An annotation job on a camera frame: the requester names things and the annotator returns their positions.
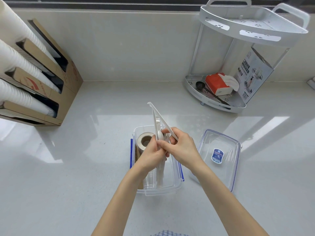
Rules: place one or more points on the stack of white paper cups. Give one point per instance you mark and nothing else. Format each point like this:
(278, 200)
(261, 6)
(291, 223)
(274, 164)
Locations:
(17, 24)
(19, 63)
(19, 97)

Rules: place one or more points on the clear container lid blue label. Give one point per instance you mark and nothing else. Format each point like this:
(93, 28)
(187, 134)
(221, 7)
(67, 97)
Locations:
(221, 169)

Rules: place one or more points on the clear plastic storage container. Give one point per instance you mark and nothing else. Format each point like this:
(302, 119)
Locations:
(172, 179)

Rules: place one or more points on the orange tissue pack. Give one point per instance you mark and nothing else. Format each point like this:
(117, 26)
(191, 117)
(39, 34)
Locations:
(216, 84)

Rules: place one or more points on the person's right hand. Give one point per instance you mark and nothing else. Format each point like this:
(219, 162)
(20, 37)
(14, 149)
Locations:
(184, 149)

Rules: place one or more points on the black measuring scoop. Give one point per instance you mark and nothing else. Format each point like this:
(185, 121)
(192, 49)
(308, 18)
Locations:
(199, 85)

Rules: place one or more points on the dark window frame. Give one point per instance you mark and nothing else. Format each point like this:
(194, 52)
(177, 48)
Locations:
(123, 3)

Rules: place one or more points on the person's left forearm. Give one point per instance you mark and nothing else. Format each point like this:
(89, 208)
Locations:
(120, 206)

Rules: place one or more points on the cardboard cup dispenser box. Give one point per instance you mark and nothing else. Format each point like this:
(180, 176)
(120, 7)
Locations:
(70, 81)

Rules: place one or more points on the person's left thumb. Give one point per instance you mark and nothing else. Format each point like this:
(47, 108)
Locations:
(153, 144)

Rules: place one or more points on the person's right thumb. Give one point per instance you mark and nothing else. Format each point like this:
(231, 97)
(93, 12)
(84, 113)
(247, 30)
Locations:
(164, 145)

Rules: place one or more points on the person's left hand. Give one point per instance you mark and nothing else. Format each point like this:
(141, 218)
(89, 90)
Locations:
(147, 159)

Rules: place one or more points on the printed product packaging box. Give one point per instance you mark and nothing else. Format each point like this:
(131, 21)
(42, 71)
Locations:
(256, 76)

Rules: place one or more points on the person's plaid clothing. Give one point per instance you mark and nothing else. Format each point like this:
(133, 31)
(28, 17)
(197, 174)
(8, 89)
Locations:
(169, 233)

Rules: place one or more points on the person's right forearm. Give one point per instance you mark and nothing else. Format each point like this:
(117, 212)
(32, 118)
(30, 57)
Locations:
(226, 201)

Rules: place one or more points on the brown paper tape roll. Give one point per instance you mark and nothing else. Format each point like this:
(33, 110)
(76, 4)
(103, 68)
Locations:
(142, 147)

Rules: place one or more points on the white metal corner shelf rack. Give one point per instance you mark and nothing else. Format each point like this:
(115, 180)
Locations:
(246, 24)

